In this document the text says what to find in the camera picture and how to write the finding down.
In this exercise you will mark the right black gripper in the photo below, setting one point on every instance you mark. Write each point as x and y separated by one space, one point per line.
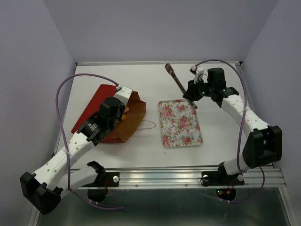
191 92

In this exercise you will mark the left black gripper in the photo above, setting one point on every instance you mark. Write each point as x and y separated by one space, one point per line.
122 107

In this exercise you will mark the orange oval bread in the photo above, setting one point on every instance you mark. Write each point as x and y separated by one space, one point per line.
124 115

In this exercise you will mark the red brown paper bag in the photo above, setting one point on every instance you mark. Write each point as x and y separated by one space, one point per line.
87 128

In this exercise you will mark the metal tongs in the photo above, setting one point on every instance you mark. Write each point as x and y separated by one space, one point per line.
171 72

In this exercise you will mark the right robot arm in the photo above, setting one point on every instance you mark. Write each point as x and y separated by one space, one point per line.
264 142

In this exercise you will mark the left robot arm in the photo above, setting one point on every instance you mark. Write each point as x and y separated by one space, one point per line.
46 186

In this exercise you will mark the floral tray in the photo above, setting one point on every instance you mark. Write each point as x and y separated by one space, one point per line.
179 124

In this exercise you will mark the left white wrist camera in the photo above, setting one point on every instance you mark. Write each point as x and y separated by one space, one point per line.
123 94

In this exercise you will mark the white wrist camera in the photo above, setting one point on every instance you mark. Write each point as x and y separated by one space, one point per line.
123 94
198 73

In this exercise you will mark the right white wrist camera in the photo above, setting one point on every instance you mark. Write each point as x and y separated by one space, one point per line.
198 73

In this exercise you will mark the aluminium rail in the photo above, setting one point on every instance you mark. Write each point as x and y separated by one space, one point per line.
189 177

